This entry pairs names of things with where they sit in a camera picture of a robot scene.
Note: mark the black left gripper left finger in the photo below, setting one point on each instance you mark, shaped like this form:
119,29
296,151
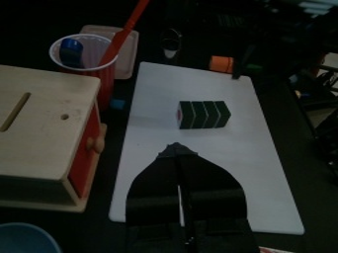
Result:
153,191

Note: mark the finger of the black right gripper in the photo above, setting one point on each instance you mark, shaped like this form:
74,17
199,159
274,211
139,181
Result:
169,53

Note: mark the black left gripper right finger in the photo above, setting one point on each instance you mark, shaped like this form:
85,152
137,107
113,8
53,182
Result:
211,194

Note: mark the pink square plate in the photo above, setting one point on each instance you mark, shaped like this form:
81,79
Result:
128,56

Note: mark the white plastic cutting board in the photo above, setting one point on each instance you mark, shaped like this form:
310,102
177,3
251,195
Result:
228,164

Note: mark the dark green toy sushi roll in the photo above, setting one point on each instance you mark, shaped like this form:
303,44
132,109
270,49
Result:
205,115

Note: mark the orange toy carrot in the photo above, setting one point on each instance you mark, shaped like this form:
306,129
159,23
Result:
220,64

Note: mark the small blue square block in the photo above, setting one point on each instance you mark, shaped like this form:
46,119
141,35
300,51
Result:
117,104

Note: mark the blue plastic toy utensil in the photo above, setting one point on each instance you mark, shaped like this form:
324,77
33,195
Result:
70,52

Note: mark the wooden box with red drawer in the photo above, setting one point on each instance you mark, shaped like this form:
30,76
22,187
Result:
38,131

